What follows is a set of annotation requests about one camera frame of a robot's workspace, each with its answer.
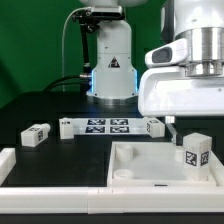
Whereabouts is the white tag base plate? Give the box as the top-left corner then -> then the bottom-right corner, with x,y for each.
72,118 -> 148,135

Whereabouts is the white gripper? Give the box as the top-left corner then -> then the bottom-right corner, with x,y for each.
138,66 -> 224,144

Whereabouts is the white U-shaped fence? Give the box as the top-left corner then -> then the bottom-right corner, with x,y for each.
0,148 -> 224,214

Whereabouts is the black camera on stand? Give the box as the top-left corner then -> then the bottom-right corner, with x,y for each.
72,6 -> 125,74

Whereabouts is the black cable bundle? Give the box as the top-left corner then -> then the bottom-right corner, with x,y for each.
43,74 -> 93,93

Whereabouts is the white square tabletop part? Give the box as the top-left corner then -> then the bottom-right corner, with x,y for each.
107,142 -> 224,188

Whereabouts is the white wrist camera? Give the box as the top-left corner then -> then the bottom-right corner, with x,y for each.
145,38 -> 188,68

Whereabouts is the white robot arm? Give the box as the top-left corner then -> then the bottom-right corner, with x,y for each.
138,0 -> 224,117

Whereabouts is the white camera cable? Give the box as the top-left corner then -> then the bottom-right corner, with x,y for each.
61,7 -> 91,93

